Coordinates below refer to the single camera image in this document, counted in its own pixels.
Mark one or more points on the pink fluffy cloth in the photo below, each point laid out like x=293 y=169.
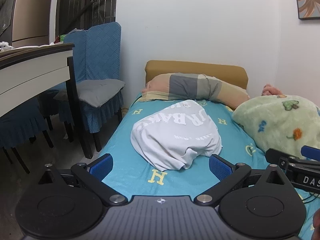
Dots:
x=270 y=90

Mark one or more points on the dark grey cloth cover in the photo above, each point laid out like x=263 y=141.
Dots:
x=6 y=12

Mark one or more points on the mustard yellow headboard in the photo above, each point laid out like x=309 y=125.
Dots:
x=195 y=67

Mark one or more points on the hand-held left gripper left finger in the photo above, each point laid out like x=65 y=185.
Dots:
x=101 y=167

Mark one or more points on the green fleece cartoon blanket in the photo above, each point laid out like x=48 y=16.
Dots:
x=275 y=122

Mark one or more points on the bronze refrigerator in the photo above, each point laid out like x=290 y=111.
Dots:
x=30 y=15

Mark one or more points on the white table with dark frame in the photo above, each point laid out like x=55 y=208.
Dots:
x=30 y=67

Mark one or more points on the grey seat cushion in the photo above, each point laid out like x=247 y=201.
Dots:
x=100 y=90

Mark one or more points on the plaid pillow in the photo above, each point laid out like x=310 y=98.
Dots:
x=190 y=87

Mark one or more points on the white printed t-shirt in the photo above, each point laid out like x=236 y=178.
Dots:
x=175 y=135

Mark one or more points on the teal printed bed sheet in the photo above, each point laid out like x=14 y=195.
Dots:
x=140 y=177

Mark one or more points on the small red object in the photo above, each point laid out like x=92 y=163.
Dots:
x=57 y=40

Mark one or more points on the leaf print wall picture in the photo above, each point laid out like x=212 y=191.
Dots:
x=307 y=0

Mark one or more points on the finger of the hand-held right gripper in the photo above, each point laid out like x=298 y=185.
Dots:
x=311 y=152
x=273 y=156

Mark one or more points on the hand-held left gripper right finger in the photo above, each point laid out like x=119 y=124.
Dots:
x=220 y=167

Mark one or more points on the dark window grille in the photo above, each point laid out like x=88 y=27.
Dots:
x=85 y=2

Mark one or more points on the blue covered chair grey cushion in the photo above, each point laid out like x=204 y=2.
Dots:
x=100 y=55

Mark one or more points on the white plastic bag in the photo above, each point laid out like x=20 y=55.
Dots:
x=5 y=47

